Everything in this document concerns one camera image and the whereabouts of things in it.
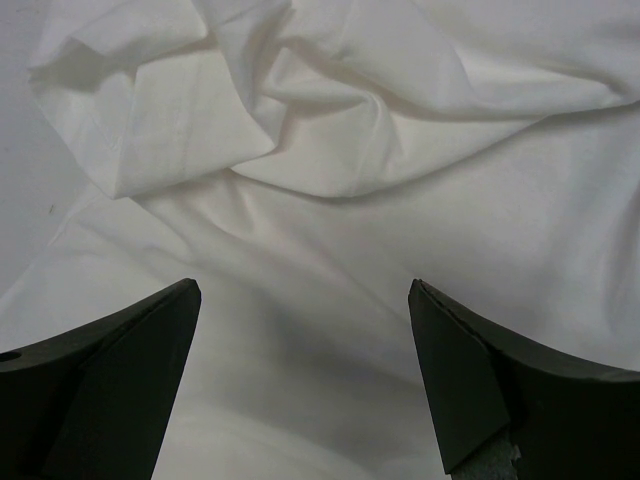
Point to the white t shirt red print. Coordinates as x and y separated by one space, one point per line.
304 162

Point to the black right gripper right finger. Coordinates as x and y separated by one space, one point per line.
506 407

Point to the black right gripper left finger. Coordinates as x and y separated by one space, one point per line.
95 401

